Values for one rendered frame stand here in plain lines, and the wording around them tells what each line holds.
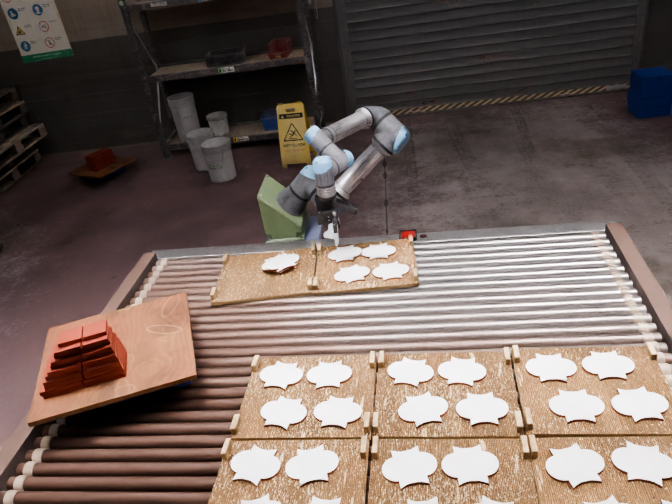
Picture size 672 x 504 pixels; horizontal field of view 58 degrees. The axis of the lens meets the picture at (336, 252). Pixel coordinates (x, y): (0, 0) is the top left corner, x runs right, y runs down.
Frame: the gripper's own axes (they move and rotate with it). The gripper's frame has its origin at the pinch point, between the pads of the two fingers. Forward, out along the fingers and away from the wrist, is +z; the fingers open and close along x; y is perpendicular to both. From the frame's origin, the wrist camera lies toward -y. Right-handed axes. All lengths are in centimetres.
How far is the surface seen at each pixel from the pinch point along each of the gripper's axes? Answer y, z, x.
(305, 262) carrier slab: 15.4, 8.8, 2.8
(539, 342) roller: -66, 11, 63
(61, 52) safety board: 329, -13, -463
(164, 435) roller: 51, 11, 93
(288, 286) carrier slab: 20.8, 8.8, 20.1
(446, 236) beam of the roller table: -45.0, 11.0, -11.1
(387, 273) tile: -18.8, 8.0, 18.5
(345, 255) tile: -1.8, 7.6, 2.4
